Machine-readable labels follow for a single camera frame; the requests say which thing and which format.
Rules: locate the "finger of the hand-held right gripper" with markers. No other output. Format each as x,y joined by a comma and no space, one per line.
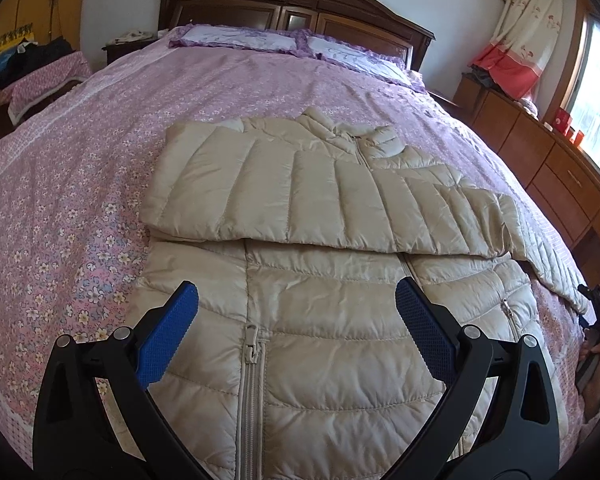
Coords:
591,294

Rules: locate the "dark clothes pile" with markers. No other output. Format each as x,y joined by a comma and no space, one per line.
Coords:
35,60

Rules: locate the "beige puffer jacket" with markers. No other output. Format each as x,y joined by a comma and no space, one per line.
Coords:
330,240

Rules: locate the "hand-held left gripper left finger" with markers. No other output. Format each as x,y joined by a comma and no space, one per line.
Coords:
172,327

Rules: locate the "brown wooden dresser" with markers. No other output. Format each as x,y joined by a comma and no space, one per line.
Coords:
545,160

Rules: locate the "purple frilled pillow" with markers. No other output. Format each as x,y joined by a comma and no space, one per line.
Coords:
240,37
360,55

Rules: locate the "person's right forearm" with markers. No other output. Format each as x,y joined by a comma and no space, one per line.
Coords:
596,417

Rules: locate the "pink floral bedsheet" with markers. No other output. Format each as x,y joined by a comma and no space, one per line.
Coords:
70,200

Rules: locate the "dark wooden headboard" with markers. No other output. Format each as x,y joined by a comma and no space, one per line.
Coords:
300,5

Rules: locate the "grey clothes on dresser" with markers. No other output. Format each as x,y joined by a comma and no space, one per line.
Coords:
482,77

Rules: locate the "dark wooden nightstand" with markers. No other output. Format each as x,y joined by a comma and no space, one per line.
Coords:
125,51

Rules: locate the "small red box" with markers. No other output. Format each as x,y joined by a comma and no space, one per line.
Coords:
578,137

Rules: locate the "white cloth on nightstand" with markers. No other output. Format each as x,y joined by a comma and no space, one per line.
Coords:
130,36

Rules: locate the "yellow wooden wardrobe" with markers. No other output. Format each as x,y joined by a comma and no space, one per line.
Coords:
25,0

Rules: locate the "cream and red curtain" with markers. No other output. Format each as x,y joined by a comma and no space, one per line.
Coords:
525,25

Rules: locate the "window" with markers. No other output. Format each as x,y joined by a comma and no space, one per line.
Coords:
597,90

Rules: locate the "large red box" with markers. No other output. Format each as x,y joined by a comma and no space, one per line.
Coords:
562,120

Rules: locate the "chair with pink cloth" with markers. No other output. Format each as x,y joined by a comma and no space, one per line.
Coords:
45,80

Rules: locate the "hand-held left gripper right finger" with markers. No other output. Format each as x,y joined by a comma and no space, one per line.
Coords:
422,327

